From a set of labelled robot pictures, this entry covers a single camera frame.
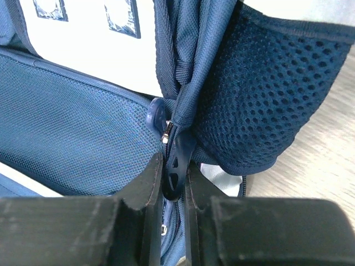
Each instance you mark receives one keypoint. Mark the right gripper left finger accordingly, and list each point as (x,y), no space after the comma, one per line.
(122,229)

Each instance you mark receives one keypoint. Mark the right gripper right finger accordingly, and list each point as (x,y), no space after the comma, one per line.
(224,230)

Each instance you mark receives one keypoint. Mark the navy blue student backpack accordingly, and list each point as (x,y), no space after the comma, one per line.
(92,90)

